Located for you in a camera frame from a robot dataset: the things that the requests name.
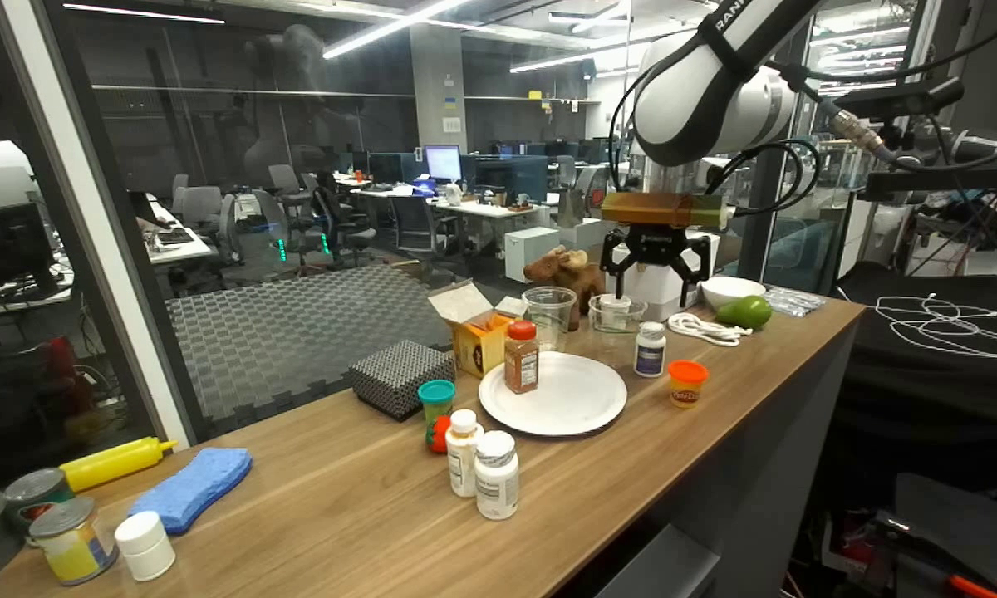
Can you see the red orange ball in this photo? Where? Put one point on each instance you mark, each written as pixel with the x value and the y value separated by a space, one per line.
pixel 436 437

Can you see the dark tin can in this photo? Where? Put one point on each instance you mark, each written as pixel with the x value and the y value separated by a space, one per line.
pixel 36 493

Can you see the grey foam block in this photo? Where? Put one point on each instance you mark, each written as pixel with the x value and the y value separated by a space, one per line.
pixel 389 376

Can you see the white paper plate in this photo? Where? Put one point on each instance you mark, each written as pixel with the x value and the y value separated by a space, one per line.
pixel 574 396

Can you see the blue sponge cloth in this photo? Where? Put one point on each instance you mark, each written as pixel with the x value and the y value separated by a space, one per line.
pixel 187 493

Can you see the clear plastic cup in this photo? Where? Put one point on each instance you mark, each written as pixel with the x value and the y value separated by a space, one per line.
pixel 549 307

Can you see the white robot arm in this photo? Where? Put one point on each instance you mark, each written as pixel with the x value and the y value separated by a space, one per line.
pixel 710 95

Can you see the white paper cup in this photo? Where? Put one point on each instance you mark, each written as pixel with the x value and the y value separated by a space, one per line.
pixel 614 312

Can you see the small white jar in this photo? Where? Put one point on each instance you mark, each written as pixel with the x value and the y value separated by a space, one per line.
pixel 145 545

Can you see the white pill bottle blue label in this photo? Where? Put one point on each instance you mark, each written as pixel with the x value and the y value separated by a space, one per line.
pixel 650 347

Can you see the yellow tea bag box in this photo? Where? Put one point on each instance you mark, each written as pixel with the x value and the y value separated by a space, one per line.
pixel 476 326

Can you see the white bowl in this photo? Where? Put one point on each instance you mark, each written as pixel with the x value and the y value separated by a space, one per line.
pixel 723 289

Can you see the green lime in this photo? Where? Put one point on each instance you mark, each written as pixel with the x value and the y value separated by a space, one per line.
pixel 748 312

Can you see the teal lid small tub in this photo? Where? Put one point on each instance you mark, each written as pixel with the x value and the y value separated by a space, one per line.
pixel 436 396

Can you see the white pill bottle green label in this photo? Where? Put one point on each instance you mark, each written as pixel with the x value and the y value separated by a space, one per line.
pixel 461 451

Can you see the yellow mustard bottle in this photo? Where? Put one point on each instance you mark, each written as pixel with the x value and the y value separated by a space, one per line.
pixel 114 462

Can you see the white pill bottle front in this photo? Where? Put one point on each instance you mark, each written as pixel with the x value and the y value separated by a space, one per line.
pixel 498 475

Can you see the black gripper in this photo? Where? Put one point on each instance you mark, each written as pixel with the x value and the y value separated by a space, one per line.
pixel 659 246

